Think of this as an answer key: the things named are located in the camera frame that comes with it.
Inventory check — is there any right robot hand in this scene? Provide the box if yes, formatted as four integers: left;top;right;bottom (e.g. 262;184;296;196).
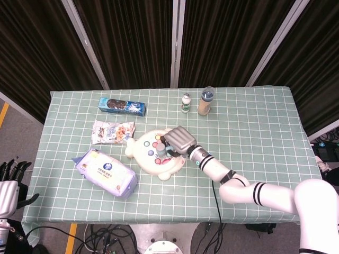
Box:
157;126;197;159

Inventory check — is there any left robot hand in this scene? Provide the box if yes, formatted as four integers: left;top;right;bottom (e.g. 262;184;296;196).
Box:
0;159;40;218

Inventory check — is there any small teal handheld toy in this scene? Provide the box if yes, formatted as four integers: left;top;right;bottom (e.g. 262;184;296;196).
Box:
156;143;173;160

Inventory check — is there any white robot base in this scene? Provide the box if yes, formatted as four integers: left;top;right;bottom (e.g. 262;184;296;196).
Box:
129;223;200;254

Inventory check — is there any cream fishing game toy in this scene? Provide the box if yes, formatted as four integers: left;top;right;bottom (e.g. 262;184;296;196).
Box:
124;128;188;182

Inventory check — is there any small white drink bottle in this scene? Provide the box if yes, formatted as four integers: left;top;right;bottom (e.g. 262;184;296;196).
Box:
181;93;191;114

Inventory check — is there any beige bottle with blue cap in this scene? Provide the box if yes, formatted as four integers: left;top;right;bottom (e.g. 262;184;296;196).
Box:
197;86;215;116

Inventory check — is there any green checkered tablecloth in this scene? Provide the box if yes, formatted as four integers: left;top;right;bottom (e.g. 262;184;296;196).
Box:
21;85;321;233

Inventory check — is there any white snack bag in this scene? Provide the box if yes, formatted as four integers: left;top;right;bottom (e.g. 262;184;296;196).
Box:
91;120;137;145

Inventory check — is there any blue cookie box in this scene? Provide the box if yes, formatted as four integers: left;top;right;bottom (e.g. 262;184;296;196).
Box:
98;97;148;117

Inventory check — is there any purple tissue pack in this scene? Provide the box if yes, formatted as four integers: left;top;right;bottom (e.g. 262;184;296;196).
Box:
72;148;139;199

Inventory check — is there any black electronics box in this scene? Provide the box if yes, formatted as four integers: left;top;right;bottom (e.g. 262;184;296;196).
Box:
311;141;339;164

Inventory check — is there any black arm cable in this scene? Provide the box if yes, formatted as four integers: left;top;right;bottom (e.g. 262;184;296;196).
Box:
211;170;248;254

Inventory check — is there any grey metal partition post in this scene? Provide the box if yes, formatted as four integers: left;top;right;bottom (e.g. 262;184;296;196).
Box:
169;0;186;88
245;0;310;87
61;0;110;90

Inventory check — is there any black floor cables bundle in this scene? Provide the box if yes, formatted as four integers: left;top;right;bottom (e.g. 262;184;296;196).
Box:
74;223;141;254

